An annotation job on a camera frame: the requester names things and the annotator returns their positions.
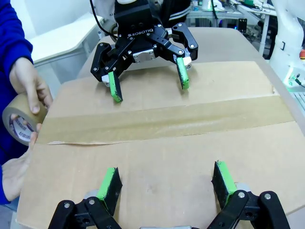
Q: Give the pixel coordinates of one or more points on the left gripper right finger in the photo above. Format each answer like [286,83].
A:
[224,186]

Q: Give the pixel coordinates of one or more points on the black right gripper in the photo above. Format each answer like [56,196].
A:
[135,21]

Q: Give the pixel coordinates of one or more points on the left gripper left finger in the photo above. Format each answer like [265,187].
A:
[109,190]

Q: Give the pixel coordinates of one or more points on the large brown cardboard box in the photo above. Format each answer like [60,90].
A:
[166,162]

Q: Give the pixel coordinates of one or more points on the brown packing tape roll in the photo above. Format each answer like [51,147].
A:
[20,106]

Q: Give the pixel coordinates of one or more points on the person's right forearm blue sleeve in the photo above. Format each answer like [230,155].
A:
[3,190]

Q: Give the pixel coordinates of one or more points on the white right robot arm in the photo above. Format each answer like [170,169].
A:
[288,35]

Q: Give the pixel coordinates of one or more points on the person's left forearm blue sleeve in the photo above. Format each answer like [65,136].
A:
[12,35]

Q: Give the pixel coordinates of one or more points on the small black box device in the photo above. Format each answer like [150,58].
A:
[242,24]

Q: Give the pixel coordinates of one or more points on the person's right hand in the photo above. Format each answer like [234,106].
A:
[14,176]

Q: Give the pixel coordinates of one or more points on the person's left hand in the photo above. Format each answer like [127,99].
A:
[28,78]

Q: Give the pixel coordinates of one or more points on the brown packing tape strip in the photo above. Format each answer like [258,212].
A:
[166,119]

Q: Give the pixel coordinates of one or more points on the black white-striped jacket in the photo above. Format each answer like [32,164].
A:
[178,10]

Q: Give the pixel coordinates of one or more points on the white desk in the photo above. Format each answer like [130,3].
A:
[59,40]

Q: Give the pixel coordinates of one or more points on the person in blue sweater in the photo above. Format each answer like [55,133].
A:
[9,152]

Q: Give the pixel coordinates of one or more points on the cluttered white workbench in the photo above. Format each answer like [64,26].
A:
[252,13]

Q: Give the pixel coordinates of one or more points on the red emergency stop button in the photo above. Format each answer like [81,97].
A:
[303,54]

